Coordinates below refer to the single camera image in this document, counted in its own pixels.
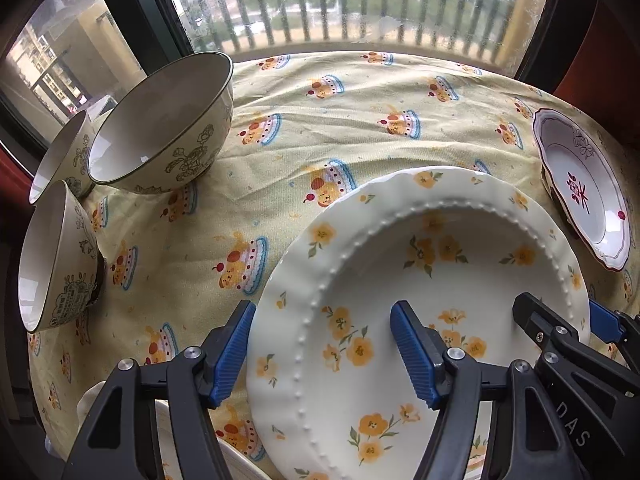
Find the yellow flower plate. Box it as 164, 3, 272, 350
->
246, 165, 592, 480

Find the yellow printed tablecloth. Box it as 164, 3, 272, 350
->
27, 50, 640, 480

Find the large cream floral bowl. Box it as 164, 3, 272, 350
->
87, 52, 235, 194

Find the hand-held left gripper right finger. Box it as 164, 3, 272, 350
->
389, 300, 586, 480

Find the black window frame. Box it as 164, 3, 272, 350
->
0, 0, 616, 161

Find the white outdoor air conditioner unit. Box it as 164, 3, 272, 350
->
74, 94, 119, 127

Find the grey balcony railing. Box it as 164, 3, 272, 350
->
160, 0, 523, 52

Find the white dish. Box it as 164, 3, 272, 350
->
75, 382, 266, 480

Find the red flower plate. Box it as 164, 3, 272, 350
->
531, 108, 632, 272

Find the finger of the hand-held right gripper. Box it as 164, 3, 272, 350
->
512, 292, 603, 378
588, 301, 640, 361

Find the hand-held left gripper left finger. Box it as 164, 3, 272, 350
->
62, 300, 257, 480

